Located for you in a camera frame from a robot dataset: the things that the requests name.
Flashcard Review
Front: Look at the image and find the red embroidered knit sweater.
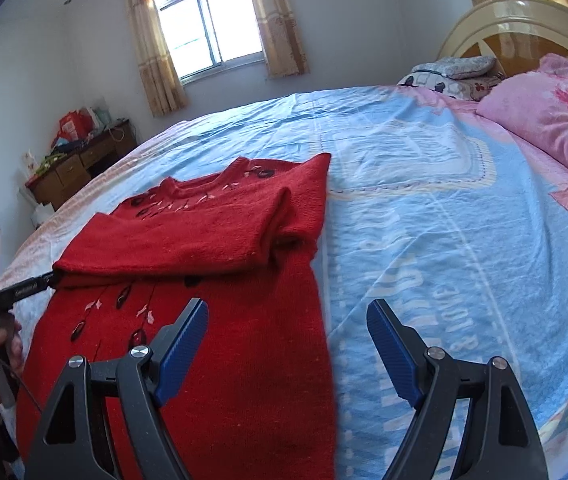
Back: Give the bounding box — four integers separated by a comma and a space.
16, 153, 336, 479

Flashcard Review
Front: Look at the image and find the white paper bag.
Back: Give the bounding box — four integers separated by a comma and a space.
30, 204, 55, 229

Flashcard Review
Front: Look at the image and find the blue pink bed sheet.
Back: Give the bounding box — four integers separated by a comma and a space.
4, 87, 568, 479

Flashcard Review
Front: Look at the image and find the brown wooden desk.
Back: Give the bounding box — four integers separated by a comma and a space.
25, 119, 138, 210

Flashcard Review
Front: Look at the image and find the red gift bag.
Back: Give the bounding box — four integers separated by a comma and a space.
58, 108, 94, 142

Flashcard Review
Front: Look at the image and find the left beige curtain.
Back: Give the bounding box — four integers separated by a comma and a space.
126, 0, 188, 117

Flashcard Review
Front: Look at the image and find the beige curtain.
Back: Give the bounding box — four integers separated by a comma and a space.
126, 0, 188, 117
252, 0, 308, 78

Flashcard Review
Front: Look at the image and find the grey patterned pillow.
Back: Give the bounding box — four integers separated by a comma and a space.
398, 55, 505, 102

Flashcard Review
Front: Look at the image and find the pink floral folded quilt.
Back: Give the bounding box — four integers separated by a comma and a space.
476, 53, 568, 169

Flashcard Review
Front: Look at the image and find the right beige curtain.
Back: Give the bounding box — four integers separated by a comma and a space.
252, 0, 308, 78

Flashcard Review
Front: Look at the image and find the cream wooden headboard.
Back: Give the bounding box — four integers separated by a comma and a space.
438, 0, 568, 77

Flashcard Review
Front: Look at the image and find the back window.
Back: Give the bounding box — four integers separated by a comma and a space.
154, 0, 264, 80

